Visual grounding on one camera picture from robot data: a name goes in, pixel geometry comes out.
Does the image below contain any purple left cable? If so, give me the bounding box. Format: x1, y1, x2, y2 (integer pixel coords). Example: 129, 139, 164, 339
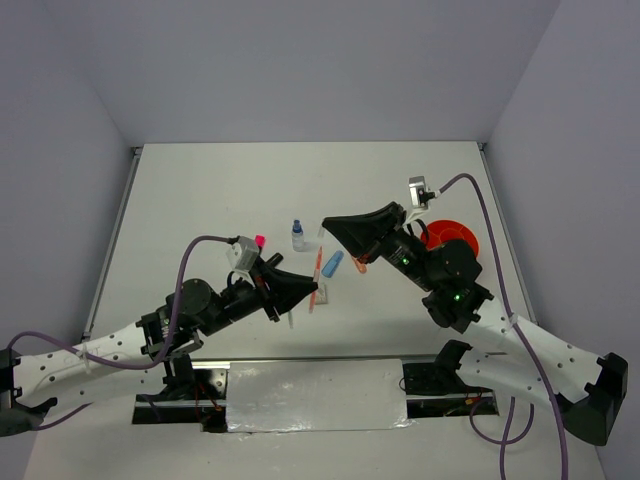
7, 234, 236, 431

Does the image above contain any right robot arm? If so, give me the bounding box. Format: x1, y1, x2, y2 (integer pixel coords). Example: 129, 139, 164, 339
322, 202, 629, 446

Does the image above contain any right aluminium table rail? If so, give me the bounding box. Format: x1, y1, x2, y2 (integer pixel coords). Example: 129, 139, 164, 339
476, 142, 532, 317

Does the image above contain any left aluminium table rail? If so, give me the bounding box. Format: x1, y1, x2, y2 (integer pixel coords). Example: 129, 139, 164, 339
81, 146, 143, 341

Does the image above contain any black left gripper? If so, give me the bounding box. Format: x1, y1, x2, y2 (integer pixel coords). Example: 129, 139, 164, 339
199, 255, 318, 336

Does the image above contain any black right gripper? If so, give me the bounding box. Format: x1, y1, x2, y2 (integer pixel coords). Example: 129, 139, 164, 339
321, 200, 438, 291

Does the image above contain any orange round organizer container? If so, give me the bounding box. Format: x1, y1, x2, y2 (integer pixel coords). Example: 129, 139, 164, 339
420, 219, 480, 257

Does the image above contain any small blue cap bottle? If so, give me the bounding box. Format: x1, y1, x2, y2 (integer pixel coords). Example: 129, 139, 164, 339
291, 219, 305, 252

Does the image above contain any orange pen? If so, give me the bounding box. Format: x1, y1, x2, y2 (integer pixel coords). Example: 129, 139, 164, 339
308, 245, 323, 314

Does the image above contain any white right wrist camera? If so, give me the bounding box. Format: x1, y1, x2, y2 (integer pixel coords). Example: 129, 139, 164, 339
403, 176, 441, 226

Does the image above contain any orange black highlighter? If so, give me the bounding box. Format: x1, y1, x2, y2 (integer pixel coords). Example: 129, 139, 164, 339
265, 253, 284, 268

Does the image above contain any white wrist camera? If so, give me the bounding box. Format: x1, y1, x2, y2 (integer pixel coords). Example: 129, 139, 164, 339
226, 236, 260, 274
403, 176, 441, 226

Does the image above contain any aluminium table rail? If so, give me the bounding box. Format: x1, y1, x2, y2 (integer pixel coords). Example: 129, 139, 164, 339
476, 142, 532, 317
81, 146, 143, 341

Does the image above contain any small white eraser box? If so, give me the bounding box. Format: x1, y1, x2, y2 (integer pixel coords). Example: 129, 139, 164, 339
315, 283, 328, 305

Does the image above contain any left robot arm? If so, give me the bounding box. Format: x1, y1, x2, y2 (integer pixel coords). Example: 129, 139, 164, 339
1, 260, 318, 437

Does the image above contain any silver foil covered panel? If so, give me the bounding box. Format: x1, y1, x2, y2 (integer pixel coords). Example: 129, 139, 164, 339
226, 359, 410, 433

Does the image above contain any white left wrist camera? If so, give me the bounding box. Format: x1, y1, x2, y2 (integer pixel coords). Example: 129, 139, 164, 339
226, 236, 260, 274

